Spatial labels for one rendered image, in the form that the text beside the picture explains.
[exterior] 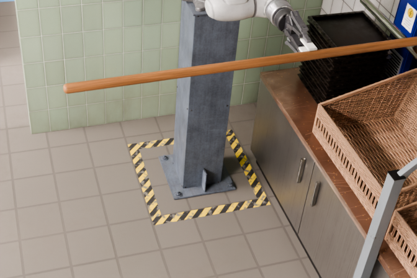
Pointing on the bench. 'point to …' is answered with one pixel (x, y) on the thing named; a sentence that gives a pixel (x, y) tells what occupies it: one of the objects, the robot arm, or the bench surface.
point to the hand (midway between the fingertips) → (307, 48)
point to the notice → (409, 18)
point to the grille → (394, 64)
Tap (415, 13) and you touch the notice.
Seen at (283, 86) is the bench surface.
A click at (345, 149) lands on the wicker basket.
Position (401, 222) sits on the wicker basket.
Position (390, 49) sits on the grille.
